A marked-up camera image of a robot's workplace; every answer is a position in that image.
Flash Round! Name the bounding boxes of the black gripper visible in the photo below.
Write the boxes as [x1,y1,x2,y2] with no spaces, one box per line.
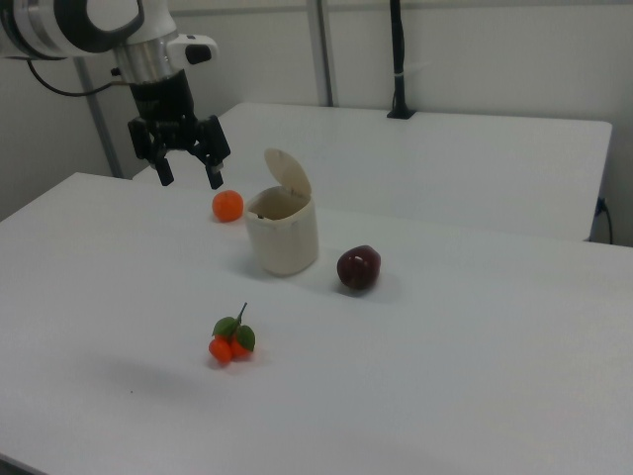
[127,69,232,191]

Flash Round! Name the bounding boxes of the white cylindrical cup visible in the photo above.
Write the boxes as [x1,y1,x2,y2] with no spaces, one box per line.
[244,146,318,277]

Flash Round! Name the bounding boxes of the orange mandarin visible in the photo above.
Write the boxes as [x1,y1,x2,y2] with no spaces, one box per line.
[212,189,245,223]

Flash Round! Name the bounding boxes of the small oranges with green leaves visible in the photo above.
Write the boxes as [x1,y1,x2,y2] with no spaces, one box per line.
[208,302,257,365]

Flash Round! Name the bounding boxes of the dark red apple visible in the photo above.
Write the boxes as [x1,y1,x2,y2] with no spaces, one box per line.
[336,243,383,292]

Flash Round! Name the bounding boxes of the black pole with base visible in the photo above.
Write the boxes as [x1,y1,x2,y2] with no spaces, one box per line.
[386,0,415,120]

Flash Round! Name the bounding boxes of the grey aluminium wall post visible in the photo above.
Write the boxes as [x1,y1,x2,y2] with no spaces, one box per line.
[73,56,125,179]
[305,0,336,108]

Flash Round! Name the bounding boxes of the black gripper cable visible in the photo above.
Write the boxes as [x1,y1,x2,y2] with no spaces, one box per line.
[27,58,134,97]

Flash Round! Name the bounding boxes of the black plug with cable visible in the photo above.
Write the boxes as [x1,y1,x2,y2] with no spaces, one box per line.
[595,196,614,244]

